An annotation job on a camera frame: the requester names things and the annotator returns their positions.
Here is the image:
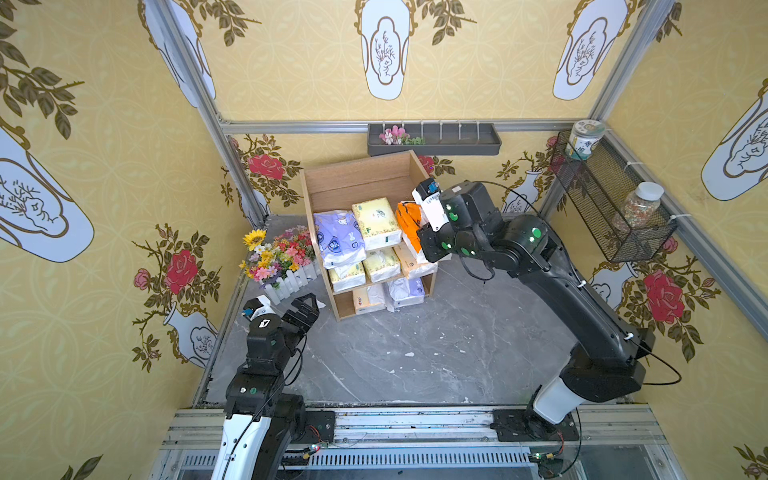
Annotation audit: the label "glass jar white lid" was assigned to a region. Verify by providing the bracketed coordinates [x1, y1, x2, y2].
[611, 182, 665, 233]

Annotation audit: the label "black wire wall basket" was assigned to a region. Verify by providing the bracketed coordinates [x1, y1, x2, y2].
[551, 131, 678, 263]

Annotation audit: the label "patterned jar white lid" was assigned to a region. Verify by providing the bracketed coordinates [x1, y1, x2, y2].
[564, 119, 606, 160]

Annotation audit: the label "beige orange tissue pack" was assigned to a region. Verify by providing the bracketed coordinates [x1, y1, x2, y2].
[393, 242, 438, 280]

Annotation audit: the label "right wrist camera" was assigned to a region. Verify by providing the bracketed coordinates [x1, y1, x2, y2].
[412, 177, 449, 232]

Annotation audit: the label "lavender tissue pack bottom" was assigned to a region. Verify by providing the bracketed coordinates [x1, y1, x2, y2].
[385, 278, 425, 312]

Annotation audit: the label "yellow green tissue pack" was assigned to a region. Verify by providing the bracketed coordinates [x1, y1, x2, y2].
[352, 197, 402, 251]

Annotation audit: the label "white picket fence planter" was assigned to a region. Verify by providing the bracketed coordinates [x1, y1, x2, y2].
[261, 260, 320, 304]

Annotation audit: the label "grey wall tray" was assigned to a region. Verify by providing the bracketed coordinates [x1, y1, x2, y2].
[367, 121, 502, 157]

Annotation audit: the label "purple tissue pack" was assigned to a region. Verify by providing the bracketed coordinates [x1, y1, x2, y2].
[313, 210, 366, 269]

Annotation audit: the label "beige tissue pack bottom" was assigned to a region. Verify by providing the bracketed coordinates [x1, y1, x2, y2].
[352, 284, 386, 315]

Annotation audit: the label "pink flowers in tray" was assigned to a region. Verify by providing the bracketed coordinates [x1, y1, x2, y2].
[379, 125, 425, 146]

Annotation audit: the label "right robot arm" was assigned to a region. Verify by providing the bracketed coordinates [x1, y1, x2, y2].
[412, 180, 654, 428]

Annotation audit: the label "wooden three-tier shelf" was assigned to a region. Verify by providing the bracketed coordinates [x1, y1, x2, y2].
[301, 151, 435, 321]

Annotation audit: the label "artificial flower bouquet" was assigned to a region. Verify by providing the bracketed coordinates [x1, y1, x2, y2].
[239, 226, 316, 284]

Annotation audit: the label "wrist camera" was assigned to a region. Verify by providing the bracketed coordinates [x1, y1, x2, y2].
[242, 295, 275, 322]
[412, 177, 449, 232]

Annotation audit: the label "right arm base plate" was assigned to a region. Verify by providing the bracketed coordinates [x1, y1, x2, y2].
[490, 408, 580, 442]

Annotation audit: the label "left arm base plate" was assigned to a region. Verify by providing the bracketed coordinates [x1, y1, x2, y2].
[288, 410, 336, 444]

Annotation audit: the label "pale yellow tissue pack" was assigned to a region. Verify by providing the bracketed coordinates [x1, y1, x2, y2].
[362, 247, 401, 283]

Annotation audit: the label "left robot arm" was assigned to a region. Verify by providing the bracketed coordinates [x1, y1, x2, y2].
[212, 293, 320, 479]

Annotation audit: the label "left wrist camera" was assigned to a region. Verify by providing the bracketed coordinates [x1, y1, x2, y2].
[242, 295, 275, 322]

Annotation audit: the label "metal base rail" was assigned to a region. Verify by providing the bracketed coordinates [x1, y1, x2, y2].
[150, 404, 684, 479]

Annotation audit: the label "white green tissue pack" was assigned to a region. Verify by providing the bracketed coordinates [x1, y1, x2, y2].
[328, 262, 367, 293]

